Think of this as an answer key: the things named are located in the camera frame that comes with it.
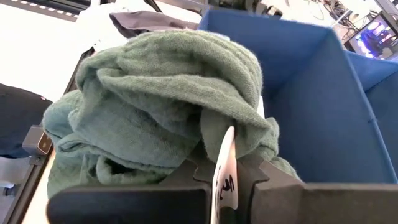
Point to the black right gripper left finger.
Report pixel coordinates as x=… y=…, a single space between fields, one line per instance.
x=130 y=205

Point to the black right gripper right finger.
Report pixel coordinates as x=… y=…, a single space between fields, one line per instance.
x=311 y=205

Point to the green terry towel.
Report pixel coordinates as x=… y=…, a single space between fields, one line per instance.
x=161 y=93

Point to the grey cotton garment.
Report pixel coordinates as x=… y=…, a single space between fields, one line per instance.
x=146 y=23

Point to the navy white striped fabric bin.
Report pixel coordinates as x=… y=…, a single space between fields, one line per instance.
x=384 y=99
x=311 y=93

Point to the dark navy garment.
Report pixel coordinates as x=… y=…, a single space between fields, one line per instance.
x=18 y=118

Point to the computer monitor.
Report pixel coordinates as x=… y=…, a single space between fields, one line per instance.
x=376 y=39

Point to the white garment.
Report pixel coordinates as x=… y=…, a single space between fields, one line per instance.
x=93 y=29

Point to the black table frame rail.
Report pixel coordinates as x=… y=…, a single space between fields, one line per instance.
x=26 y=189

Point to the grey clamp bracket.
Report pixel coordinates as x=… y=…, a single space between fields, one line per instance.
x=37 y=141

